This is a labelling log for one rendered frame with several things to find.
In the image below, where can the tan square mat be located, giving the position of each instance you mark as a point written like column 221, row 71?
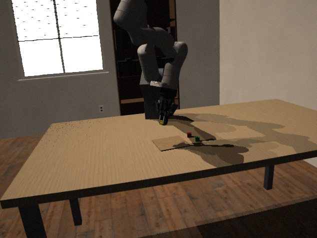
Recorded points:
column 170, row 143

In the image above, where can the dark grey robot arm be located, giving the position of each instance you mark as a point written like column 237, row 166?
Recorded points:
column 131, row 15

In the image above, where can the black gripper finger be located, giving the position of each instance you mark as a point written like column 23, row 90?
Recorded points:
column 159, row 109
column 168, row 112

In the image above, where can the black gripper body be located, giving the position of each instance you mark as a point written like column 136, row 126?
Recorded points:
column 167, row 94

